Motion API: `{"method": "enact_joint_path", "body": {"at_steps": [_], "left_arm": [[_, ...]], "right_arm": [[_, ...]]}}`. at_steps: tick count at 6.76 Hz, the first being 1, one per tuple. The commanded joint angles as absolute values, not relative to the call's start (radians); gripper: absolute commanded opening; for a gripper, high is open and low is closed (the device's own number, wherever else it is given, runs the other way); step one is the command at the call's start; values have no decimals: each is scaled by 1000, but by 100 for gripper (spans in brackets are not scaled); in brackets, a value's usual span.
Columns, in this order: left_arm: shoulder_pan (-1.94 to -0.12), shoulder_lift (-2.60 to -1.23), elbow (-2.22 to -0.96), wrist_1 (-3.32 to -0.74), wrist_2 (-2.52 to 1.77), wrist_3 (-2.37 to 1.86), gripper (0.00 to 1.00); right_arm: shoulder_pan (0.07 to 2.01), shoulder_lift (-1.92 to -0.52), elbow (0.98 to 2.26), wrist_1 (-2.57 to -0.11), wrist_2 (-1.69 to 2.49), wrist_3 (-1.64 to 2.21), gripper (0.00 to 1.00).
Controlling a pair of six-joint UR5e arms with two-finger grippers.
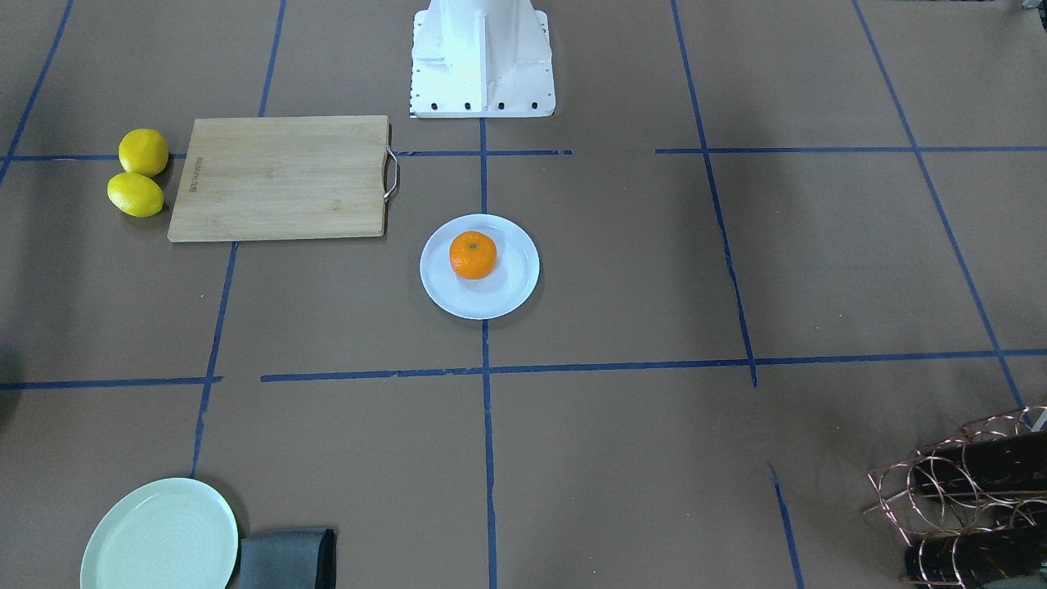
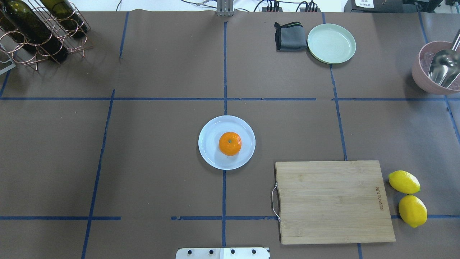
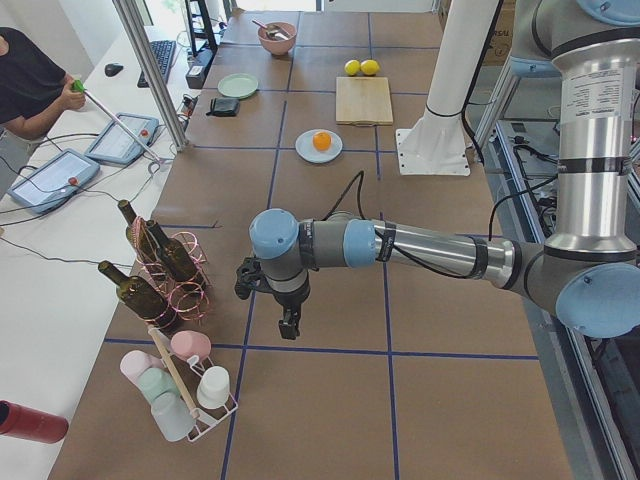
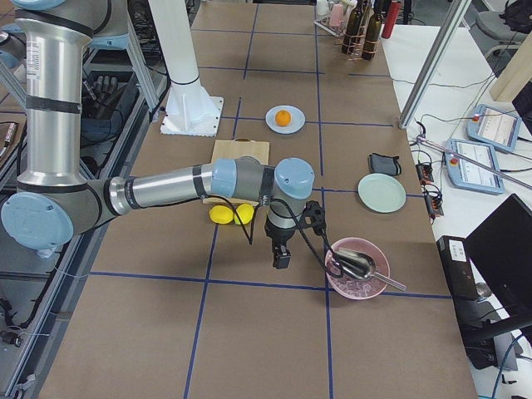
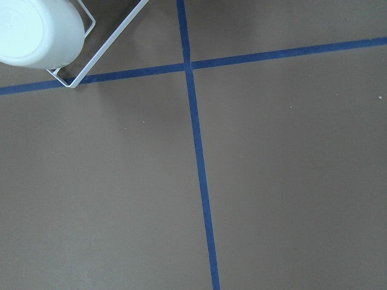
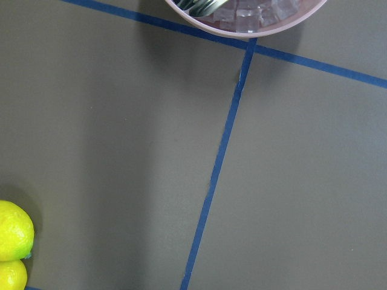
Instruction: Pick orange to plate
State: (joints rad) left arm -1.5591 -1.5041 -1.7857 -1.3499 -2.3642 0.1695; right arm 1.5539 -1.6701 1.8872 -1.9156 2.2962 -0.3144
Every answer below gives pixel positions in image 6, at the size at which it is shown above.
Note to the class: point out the metal scoop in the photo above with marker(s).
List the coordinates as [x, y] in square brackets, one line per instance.
[199, 8]

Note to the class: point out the pink bowl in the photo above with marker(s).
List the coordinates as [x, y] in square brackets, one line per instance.
[251, 19]

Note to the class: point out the yellow lemon left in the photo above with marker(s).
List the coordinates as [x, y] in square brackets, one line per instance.
[13, 275]

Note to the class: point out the yellow lemon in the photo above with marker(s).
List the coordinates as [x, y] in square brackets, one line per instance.
[13, 275]
[17, 232]

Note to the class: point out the yellow lemon right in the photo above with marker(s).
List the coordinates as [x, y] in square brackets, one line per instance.
[17, 232]

